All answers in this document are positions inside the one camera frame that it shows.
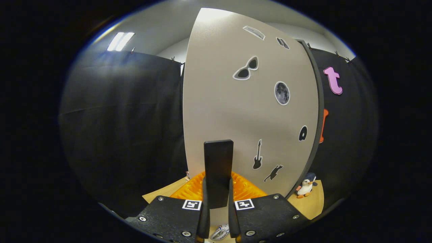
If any row of black cloth clips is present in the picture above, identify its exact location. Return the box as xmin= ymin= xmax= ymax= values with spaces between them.
xmin=130 ymin=42 xmax=351 ymax=64

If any white striped shoe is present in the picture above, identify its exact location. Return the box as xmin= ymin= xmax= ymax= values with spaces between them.
xmin=210 ymin=224 xmax=231 ymax=241

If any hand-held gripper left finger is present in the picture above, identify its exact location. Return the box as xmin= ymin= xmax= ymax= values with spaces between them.
xmin=126 ymin=171 xmax=210 ymax=243

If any black backdrop cloth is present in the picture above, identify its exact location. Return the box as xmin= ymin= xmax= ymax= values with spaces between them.
xmin=59 ymin=47 xmax=378 ymax=216

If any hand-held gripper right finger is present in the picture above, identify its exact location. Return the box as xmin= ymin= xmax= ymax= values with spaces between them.
xmin=228 ymin=171 xmax=309 ymax=243

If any grey shoe cabinet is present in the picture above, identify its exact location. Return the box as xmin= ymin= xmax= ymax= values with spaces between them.
xmin=285 ymin=39 xmax=325 ymax=199

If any penguin plush toy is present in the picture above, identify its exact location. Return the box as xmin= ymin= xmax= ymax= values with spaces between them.
xmin=296 ymin=173 xmax=318 ymax=199

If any ceiling light panel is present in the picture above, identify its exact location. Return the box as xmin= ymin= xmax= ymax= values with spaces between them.
xmin=107 ymin=32 xmax=135 ymax=52

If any beige shoe cabinet door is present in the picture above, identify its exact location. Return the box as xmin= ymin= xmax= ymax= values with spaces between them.
xmin=182 ymin=7 xmax=319 ymax=226

